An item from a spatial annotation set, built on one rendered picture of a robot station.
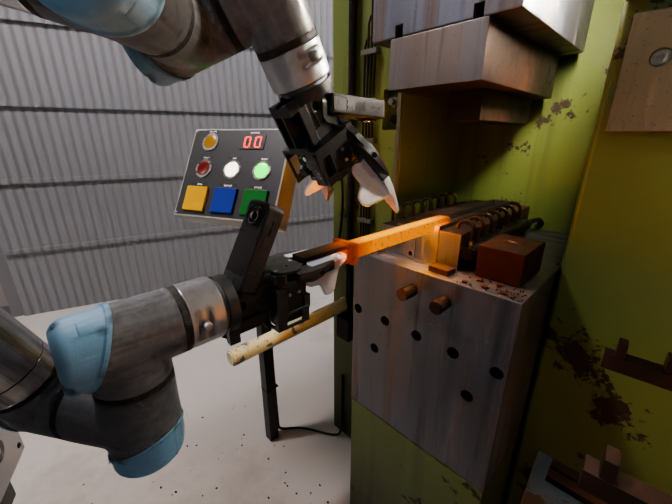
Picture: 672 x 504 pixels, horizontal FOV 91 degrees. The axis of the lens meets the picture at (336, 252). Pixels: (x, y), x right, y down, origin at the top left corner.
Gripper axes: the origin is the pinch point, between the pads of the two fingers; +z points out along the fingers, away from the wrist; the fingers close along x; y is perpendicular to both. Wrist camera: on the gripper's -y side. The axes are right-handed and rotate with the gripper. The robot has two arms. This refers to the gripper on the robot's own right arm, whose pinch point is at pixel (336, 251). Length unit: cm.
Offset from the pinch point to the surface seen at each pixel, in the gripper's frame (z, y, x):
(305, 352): 66, 99, -93
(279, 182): 17.4, -6.1, -39.6
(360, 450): 22, 70, -12
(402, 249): 27.7, 7.3, -6.1
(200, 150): 9, -14, -68
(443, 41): 27.3, -33.9, -0.2
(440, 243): 27.7, 3.7, 3.3
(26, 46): -10, -69, -248
